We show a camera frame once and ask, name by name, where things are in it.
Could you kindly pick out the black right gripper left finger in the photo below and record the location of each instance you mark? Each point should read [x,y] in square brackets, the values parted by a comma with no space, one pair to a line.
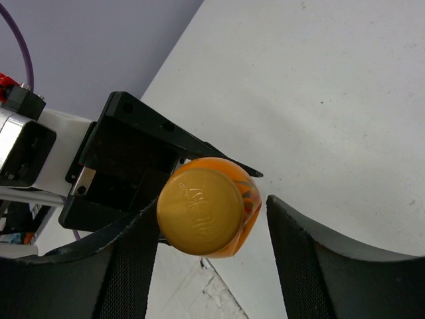
[104,275]

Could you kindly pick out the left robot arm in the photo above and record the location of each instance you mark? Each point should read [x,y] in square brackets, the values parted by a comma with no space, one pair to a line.
[20,219]

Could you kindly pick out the orange bottle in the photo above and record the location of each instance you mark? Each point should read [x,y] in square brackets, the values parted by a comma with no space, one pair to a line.
[208,208]

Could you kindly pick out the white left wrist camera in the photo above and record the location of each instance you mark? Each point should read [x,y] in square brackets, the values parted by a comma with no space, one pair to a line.
[39,148]

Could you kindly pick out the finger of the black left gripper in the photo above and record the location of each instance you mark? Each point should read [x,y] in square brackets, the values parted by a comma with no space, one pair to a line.
[126,109]

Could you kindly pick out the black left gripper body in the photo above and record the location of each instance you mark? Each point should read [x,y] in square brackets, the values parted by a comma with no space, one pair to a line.
[121,172]

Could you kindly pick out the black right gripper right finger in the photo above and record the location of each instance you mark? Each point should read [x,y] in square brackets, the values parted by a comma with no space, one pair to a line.
[325,274]

